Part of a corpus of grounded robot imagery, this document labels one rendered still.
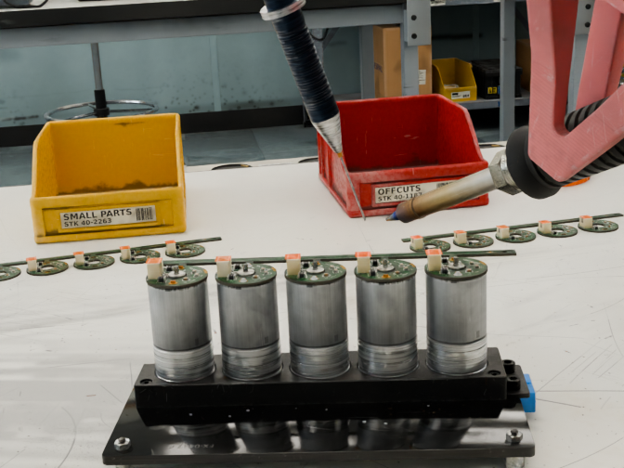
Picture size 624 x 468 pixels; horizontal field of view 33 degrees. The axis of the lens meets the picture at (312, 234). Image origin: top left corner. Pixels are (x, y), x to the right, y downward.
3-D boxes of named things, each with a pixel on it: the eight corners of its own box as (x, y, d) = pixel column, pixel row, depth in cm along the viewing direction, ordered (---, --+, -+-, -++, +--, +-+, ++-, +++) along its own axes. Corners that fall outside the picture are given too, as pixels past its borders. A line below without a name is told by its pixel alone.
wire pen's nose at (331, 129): (318, 156, 39) (305, 120, 38) (343, 142, 39) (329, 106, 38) (333, 161, 38) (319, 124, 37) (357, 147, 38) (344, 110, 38)
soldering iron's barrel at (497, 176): (395, 238, 39) (524, 190, 34) (381, 198, 39) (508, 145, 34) (422, 228, 40) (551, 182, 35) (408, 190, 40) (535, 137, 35)
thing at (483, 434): (509, 388, 45) (509, 364, 45) (535, 474, 38) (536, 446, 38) (141, 396, 46) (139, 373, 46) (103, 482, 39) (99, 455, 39)
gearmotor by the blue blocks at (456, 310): (490, 395, 42) (490, 274, 40) (428, 396, 42) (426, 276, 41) (483, 369, 44) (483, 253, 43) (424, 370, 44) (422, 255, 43)
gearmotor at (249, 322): (280, 399, 42) (273, 280, 41) (220, 400, 43) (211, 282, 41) (285, 373, 45) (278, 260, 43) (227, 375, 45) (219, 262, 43)
